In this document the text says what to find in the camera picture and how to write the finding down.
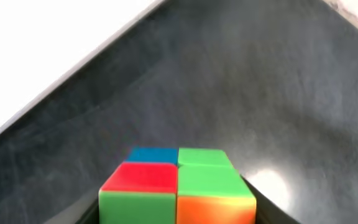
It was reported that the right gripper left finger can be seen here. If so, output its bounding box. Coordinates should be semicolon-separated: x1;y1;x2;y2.
44;194;101;224

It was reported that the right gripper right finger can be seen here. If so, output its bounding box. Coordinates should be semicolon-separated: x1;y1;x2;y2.
239;175;301;224

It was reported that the many-coloured puzzle cube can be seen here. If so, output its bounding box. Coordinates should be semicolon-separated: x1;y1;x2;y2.
98;146;258;224

